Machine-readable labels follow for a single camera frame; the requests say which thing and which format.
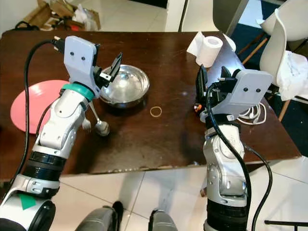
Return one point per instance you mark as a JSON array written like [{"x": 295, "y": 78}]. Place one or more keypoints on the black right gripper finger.
[{"x": 201, "y": 82}]

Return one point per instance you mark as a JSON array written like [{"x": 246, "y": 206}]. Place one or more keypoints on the metal spoon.
[{"x": 102, "y": 128}]

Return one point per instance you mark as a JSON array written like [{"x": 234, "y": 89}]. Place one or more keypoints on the orange black tape measure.
[{"x": 197, "y": 107}]

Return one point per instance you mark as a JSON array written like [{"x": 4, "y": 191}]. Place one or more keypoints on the grey chair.
[{"x": 226, "y": 14}]

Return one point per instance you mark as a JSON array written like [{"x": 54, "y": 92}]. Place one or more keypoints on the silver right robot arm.
[{"x": 219, "y": 159}]

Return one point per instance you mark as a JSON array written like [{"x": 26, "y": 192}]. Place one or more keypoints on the steel bowl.
[{"x": 132, "y": 86}]

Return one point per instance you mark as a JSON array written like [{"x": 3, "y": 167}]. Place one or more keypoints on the dark wooden table leg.
[{"x": 203, "y": 192}]

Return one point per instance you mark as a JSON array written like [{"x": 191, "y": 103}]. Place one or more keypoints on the pink plate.
[{"x": 43, "y": 101}]

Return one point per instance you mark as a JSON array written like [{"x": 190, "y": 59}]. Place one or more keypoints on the grey robot right leg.
[{"x": 163, "y": 222}]

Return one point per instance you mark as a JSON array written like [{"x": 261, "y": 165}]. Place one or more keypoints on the grey robot leg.
[
  {"x": 98, "y": 220},
  {"x": 163, "y": 222}
]

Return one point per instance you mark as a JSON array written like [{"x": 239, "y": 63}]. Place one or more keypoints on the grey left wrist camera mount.
[{"x": 79, "y": 60}]

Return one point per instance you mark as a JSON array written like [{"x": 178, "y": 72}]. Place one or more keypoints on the metal fork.
[{"x": 86, "y": 125}]

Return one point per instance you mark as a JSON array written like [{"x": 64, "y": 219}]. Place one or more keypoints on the grey robot left leg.
[{"x": 98, "y": 220}]

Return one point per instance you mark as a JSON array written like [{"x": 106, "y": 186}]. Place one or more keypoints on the white toilet paper roll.
[{"x": 211, "y": 50}]

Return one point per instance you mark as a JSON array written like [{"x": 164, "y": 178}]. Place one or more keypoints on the black bag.
[{"x": 24, "y": 27}]

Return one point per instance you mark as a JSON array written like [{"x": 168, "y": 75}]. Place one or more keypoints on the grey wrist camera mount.
[
  {"x": 252, "y": 91},
  {"x": 79, "y": 60}
]

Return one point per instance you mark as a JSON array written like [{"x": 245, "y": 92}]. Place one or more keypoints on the brown cardboard box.
[{"x": 48, "y": 14}]

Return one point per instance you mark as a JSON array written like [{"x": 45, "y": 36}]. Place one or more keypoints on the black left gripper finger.
[{"x": 116, "y": 65}]

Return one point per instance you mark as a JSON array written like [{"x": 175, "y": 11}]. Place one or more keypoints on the white cloth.
[{"x": 293, "y": 77}]

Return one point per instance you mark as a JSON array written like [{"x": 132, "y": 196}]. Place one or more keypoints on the yellow rubber band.
[{"x": 150, "y": 111}]

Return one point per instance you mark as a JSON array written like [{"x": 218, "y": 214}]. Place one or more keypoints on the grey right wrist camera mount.
[{"x": 252, "y": 91}]

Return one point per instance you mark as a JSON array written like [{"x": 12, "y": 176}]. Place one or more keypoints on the white chair wooden legs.
[{"x": 274, "y": 43}]

